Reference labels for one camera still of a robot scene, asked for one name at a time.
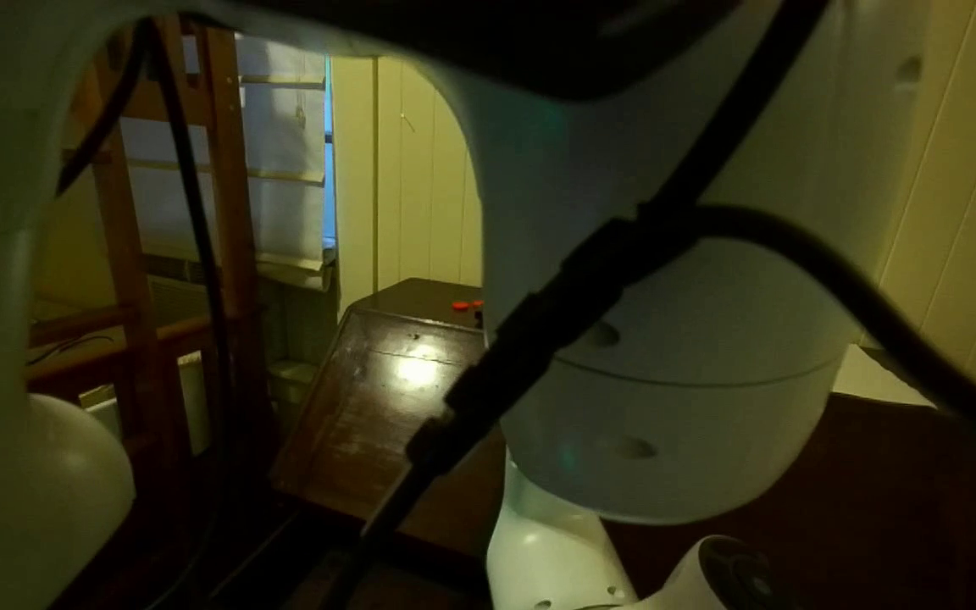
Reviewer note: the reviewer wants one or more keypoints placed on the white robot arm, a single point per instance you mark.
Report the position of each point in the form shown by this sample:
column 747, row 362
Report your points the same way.
column 689, row 396

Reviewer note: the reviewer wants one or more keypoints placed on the dark wooden cabinet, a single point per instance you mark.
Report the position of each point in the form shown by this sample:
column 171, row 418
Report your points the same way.
column 386, row 372

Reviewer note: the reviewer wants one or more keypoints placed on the orange plastic spatula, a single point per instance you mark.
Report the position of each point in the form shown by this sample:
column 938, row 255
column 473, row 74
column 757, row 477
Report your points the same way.
column 467, row 307

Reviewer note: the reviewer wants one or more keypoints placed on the white slatted window blind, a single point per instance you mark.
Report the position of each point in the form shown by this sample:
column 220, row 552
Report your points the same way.
column 286, row 161

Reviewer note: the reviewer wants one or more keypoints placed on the wooden ladder frame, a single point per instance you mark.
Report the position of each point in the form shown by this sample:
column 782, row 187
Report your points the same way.
column 188, row 70

